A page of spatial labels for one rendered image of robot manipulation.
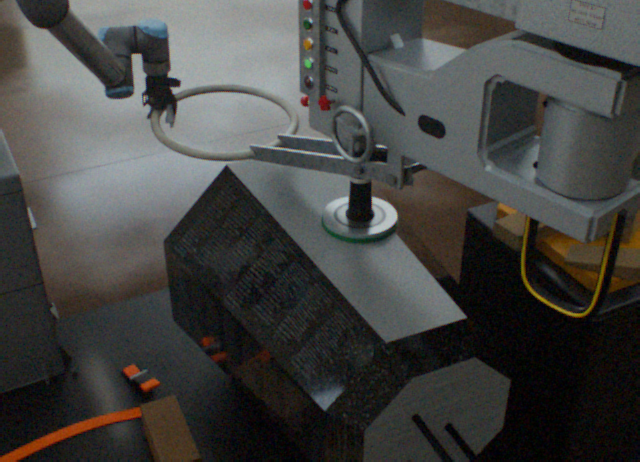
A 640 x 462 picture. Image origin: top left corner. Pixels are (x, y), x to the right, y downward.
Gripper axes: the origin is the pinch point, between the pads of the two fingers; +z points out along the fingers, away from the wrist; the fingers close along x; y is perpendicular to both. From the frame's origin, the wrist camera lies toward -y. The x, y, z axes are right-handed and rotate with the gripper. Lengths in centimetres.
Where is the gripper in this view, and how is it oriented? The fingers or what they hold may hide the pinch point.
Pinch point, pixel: (164, 121)
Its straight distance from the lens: 288.7
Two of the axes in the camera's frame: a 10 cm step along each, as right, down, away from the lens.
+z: -0.4, 8.0, 6.0
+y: -3.2, 5.6, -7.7
